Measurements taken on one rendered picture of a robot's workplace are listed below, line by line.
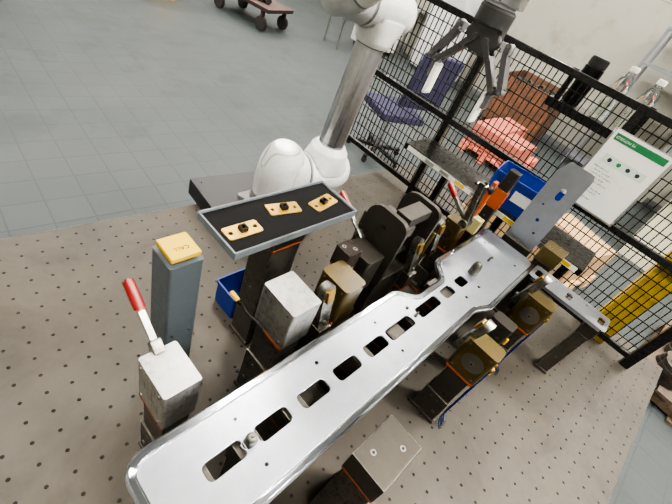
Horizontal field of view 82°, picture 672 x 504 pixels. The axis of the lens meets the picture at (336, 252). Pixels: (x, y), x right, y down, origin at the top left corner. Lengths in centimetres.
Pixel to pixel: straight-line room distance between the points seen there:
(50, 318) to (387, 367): 88
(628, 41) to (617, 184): 579
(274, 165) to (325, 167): 21
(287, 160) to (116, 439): 96
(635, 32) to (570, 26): 88
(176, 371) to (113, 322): 53
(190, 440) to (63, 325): 61
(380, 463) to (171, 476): 34
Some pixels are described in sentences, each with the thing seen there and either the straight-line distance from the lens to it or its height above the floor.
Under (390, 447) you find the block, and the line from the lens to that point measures 81.
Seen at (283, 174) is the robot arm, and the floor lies 95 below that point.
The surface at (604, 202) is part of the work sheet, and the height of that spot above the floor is 121.
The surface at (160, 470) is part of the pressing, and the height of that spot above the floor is 100.
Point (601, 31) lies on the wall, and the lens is 765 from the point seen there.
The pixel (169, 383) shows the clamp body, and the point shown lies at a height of 106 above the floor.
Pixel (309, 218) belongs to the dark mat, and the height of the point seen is 116.
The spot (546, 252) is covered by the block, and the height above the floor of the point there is 104.
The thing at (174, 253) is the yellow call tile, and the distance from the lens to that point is 77.
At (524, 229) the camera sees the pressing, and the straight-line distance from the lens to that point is 166.
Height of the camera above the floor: 170
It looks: 39 degrees down
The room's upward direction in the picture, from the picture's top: 24 degrees clockwise
